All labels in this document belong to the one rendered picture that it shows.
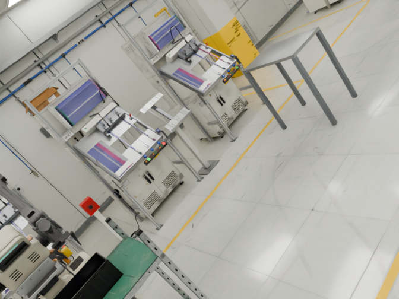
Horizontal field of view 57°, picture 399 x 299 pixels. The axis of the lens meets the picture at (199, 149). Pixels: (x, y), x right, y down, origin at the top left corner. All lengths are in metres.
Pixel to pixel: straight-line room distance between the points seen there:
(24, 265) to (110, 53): 4.40
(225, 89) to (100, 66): 2.12
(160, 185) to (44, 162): 1.97
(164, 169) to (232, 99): 1.40
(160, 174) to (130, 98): 2.05
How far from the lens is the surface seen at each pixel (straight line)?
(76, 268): 2.72
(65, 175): 5.75
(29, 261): 2.33
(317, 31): 3.63
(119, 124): 4.28
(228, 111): 5.00
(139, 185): 4.31
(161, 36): 4.85
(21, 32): 5.94
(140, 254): 1.84
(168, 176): 4.47
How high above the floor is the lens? 1.74
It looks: 20 degrees down
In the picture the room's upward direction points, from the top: 39 degrees counter-clockwise
